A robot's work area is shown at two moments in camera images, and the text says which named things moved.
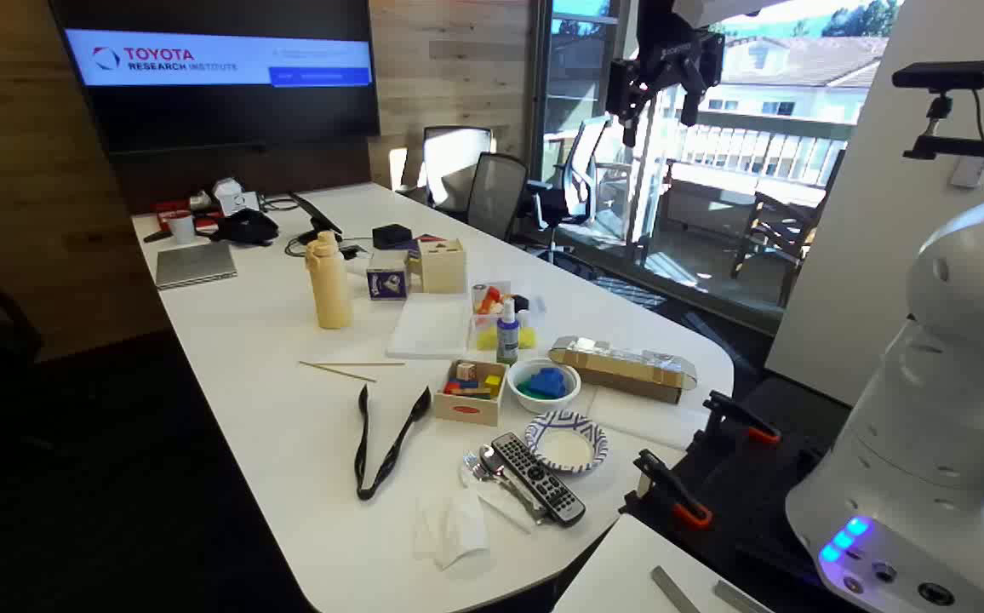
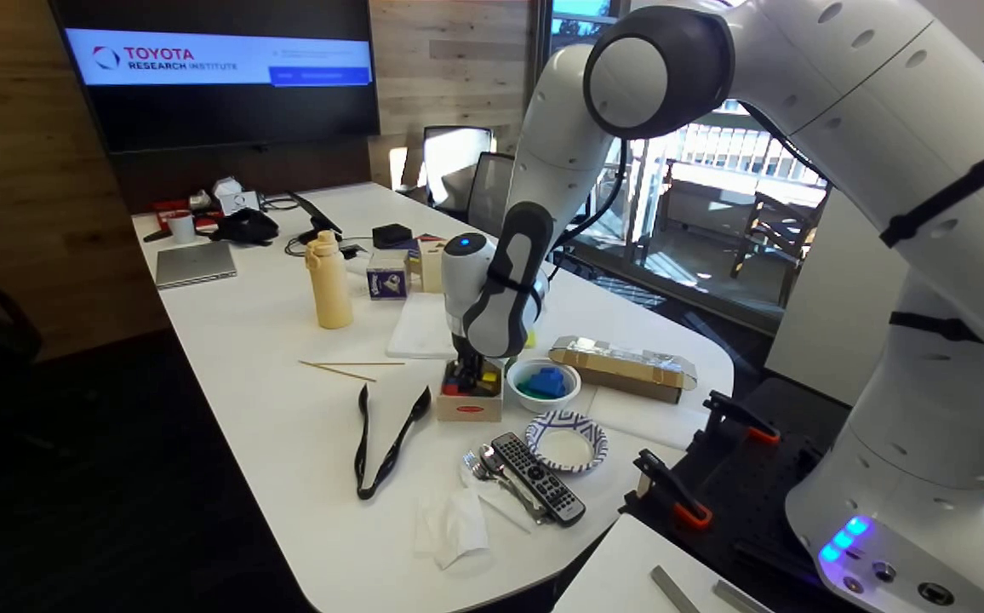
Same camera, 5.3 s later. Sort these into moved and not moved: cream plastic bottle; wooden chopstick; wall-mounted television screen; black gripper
Moved: black gripper
Not moved: cream plastic bottle; wall-mounted television screen; wooden chopstick
